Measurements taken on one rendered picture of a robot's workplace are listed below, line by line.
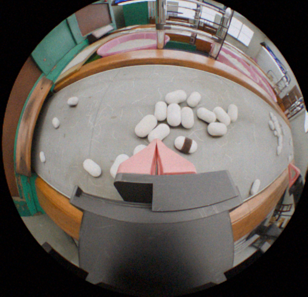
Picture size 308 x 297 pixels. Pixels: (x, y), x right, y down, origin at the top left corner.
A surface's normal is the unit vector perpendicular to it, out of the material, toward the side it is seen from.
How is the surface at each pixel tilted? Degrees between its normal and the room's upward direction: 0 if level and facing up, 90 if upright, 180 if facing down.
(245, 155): 0
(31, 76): 90
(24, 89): 90
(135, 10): 90
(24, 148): 67
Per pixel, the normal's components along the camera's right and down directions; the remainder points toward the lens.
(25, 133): 0.92, -0.06
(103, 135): 0.00, -0.22
